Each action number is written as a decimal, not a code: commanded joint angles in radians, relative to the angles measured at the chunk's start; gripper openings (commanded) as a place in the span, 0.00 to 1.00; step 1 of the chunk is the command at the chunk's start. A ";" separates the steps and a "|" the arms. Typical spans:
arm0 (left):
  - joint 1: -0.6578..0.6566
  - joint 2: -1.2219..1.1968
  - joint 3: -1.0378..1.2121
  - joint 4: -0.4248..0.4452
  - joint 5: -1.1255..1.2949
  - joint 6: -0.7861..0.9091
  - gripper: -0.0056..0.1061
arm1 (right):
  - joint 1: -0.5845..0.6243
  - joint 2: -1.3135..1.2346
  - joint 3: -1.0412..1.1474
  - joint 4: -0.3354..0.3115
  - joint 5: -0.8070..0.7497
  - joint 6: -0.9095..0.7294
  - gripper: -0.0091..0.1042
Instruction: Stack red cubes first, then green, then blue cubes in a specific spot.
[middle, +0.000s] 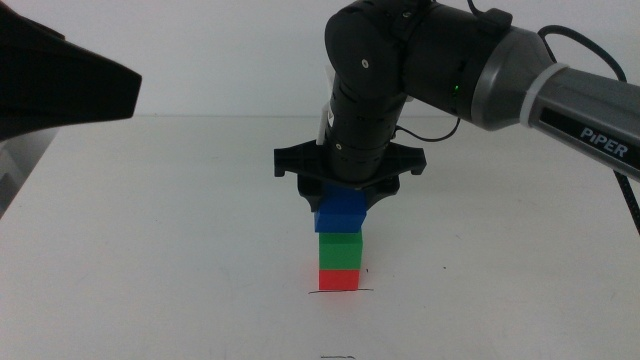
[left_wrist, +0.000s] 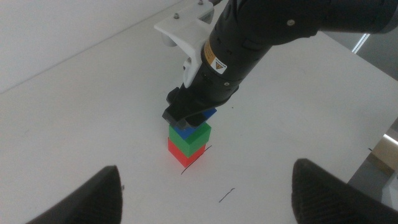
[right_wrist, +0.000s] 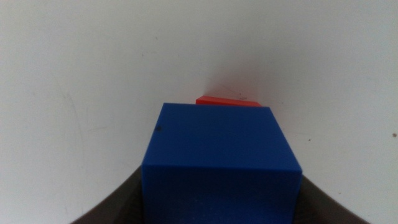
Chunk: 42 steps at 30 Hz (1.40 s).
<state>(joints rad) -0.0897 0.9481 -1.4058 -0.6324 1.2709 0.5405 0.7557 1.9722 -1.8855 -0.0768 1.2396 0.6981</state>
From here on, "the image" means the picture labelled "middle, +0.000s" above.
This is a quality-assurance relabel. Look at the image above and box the blue cube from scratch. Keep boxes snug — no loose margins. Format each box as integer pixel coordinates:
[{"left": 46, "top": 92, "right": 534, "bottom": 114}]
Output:
[{"left": 313, "top": 183, "right": 368, "bottom": 234}]

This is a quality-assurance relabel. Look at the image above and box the green cube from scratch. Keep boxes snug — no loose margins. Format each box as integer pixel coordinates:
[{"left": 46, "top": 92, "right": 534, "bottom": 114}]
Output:
[{"left": 318, "top": 230, "right": 363, "bottom": 272}]

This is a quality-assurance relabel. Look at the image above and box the red cube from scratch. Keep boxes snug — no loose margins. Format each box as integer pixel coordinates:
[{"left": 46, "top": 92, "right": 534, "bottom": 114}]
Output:
[{"left": 318, "top": 269, "right": 361, "bottom": 292}]

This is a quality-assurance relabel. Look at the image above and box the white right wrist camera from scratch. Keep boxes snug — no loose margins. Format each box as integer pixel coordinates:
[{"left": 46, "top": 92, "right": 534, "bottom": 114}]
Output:
[{"left": 315, "top": 64, "right": 337, "bottom": 146}]

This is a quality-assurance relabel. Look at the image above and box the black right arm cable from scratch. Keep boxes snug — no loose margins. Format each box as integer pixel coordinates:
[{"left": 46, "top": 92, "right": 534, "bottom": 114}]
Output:
[{"left": 537, "top": 24, "right": 640, "bottom": 236}]

